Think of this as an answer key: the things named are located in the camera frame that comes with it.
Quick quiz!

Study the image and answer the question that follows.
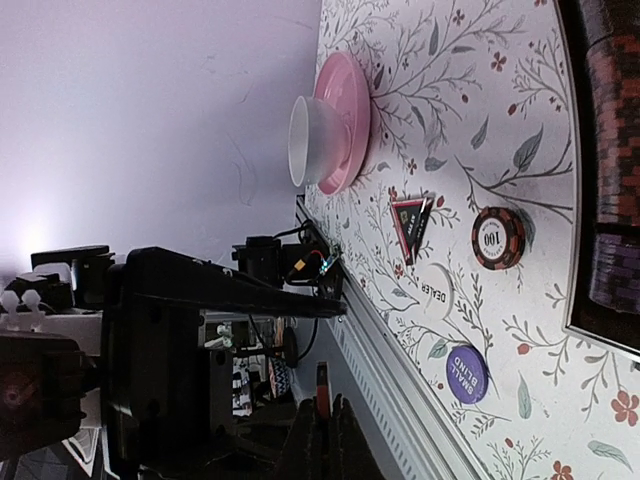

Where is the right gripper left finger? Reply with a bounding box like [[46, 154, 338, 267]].
[[235, 397, 325, 479]]

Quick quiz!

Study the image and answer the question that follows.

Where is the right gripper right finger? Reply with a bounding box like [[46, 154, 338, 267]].
[[329, 394, 385, 480]]

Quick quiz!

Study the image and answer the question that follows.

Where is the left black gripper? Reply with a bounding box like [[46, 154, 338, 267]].
[[101, 247, 347, 479]]

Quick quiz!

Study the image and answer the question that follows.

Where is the black triangle button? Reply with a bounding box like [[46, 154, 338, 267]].
[[391, 195, 435, 266]]

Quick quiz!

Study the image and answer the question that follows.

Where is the short chip stack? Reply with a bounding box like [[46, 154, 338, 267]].
[[471, 207, 526, 271]]

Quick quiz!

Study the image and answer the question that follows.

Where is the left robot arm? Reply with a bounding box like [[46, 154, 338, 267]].
[[1, 247, 346, 479]]

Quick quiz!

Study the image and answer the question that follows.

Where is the blue small blind button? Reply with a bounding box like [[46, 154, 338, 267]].
[[446, 345, 488, 405]]

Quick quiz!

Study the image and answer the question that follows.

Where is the white dealer button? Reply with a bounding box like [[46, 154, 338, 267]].
[[418, 263, 453, 326]]

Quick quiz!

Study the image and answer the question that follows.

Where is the white bowl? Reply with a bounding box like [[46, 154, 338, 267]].
[[287, 96, 351, 187]]

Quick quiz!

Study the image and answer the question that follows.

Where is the pink plate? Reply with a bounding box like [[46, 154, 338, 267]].
[[314, 51, 371, 195]]

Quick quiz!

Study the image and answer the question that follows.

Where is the aluminium poker case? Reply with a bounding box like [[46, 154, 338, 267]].
[[559, 1, 639, 361]]

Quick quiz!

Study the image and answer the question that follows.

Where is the chip row in case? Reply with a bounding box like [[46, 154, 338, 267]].
[[579, 1, 639, 314]]

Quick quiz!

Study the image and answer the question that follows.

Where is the front aluminium rail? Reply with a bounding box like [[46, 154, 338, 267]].
[[296, 196, 494, 479]]

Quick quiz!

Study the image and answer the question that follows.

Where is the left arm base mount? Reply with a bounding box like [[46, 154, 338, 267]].
[[231, 220, 344, 299]]

